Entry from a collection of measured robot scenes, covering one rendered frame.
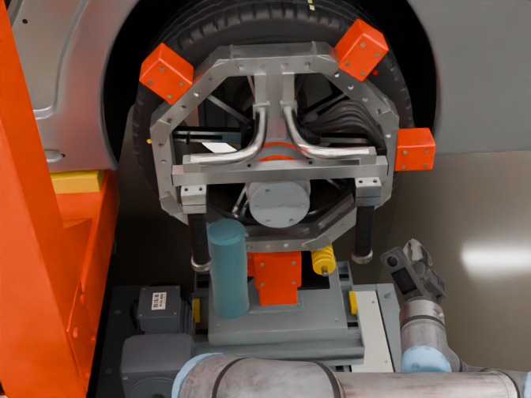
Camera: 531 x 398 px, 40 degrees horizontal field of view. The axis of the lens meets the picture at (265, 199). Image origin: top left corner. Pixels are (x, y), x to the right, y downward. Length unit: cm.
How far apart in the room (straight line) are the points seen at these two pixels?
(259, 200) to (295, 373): 54
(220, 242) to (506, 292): 128
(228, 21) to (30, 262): 63
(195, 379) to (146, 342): 74
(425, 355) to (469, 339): 102
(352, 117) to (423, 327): 43
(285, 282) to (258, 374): 84
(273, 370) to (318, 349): 108
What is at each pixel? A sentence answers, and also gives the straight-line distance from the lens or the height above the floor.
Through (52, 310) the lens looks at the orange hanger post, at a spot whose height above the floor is 81.
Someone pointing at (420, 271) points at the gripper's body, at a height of 72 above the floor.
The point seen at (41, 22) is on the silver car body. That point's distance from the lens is 169.
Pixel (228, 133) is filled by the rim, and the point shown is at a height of 87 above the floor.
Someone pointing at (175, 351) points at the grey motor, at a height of 41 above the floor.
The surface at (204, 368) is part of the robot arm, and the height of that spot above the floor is 93.
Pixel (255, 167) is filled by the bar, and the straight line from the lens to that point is 141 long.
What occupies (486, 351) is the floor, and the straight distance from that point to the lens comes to 242.
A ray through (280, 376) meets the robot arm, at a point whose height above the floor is 98.
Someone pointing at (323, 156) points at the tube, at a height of 100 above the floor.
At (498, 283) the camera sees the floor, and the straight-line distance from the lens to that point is 264.
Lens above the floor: 182
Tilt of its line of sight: 39 degrees down
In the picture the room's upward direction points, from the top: 2 degrees counter-clockwise
